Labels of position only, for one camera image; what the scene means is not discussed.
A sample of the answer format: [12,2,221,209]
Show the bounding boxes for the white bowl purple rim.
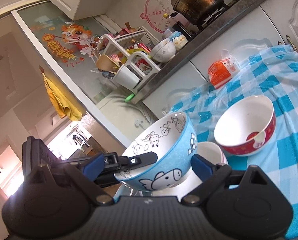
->
[149,141,228,200]

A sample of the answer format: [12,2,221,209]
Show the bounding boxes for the blue cartoon bowl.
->
[114,112,198,192]

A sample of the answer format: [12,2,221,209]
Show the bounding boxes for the red and white bowl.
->
[214,95,276,157]

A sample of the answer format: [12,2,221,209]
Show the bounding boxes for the yellow hanging towel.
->
[42,74,82,121]

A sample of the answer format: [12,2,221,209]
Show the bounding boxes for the orange tissue pack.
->
[207,49,241,89]

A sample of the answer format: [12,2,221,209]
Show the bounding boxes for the white utensil cup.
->
[113,65,140,90]

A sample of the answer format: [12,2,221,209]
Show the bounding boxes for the wooden spatula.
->
[95,55,120,72]

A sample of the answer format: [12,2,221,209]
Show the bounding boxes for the blue checkered tablecloth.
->
[172,45,298,239]

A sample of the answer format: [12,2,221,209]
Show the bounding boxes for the dragon window sticker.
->
[42,23,100,67]

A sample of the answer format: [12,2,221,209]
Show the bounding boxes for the white condiment rack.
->
[96,27,161,94]

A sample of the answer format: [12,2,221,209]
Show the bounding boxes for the white floral bowl on counter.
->
[149,38,176,63]

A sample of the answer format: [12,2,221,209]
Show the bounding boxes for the small blue patterned bowl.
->
[169,31,188,51]

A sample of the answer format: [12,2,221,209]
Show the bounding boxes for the dark soy sauce bottle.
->
[163,13,193,41]

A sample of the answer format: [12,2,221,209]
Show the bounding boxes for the brass steamer pot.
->
[171,0,224,26]

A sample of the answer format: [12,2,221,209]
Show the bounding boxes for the white flower wall hook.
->
[134,119,143,127]

